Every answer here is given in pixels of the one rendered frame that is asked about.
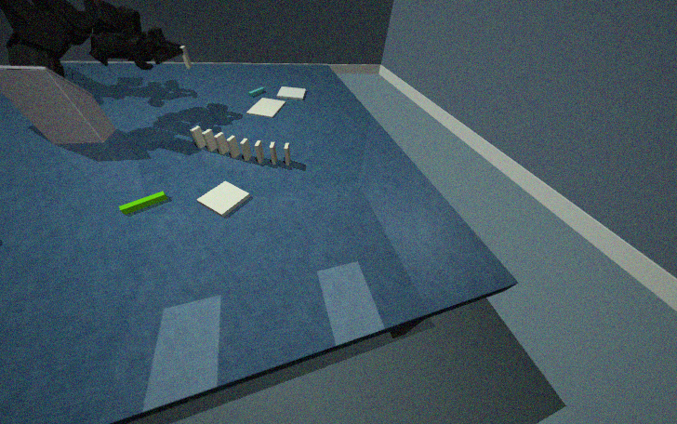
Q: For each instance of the green rectangular block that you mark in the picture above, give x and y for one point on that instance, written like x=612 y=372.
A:
x=143 y=202

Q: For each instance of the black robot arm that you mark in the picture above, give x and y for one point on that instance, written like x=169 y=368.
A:
x=45 y=31

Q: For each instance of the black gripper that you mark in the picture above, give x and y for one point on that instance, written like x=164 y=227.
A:
x=144 y=49

